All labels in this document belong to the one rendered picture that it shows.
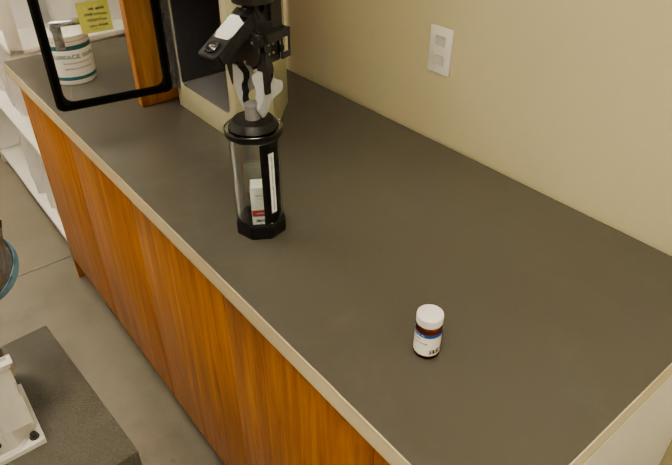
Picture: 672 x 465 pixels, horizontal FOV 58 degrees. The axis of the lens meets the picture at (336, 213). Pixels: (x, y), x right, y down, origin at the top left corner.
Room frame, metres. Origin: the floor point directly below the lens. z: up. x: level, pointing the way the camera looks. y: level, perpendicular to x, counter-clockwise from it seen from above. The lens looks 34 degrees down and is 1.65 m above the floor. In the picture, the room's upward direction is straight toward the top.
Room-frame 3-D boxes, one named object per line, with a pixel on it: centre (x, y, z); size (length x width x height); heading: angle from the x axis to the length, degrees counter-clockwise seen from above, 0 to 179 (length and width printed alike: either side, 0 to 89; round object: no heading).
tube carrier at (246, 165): (1.01, 0.15, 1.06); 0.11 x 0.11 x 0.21
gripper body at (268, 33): (1.03, 0.13, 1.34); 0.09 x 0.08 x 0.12; 144
